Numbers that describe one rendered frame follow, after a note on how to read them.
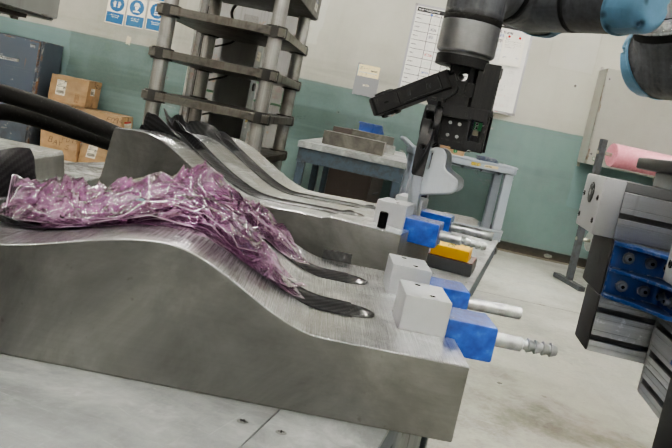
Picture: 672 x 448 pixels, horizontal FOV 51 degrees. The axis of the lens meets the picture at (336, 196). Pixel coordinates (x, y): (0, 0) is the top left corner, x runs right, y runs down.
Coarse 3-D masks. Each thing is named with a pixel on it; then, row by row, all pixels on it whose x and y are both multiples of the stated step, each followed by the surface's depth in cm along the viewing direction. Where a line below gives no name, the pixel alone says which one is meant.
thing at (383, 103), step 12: (444, 72) 91; (408, 84) 92; (420, 84) 92; (432, 84) 91; (444, 84) 91; (384, 96) 93; (396, 96) 93; (408, 96) 92; (420, 96) 92; (372, 108) 94; (384, 108) 93; (396, 108) 93
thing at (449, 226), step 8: (424, 200) 93; (424, 208) 94; (424, 216) 92; (432, 216) 92; (440, 216) 91; (448, 216) 92; (448, 224) 91; (456, 224) 93; (456, 232) 93; (464, 232) 92; (472, 232) 92; (480, 232) 92; (488, 232) 92; (488, 240) 92
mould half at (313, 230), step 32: (128, 128) 89; (128, 160) 86; (160, 160) 85; (192, 160) 86; (224, 160) 94; (256, 160) 104; (288, 224) 81; (320, 224) 80; (352, 224) 79; (320, 256) 80; (352, 256) 79; (384, 256) 78; (416, 256) 92
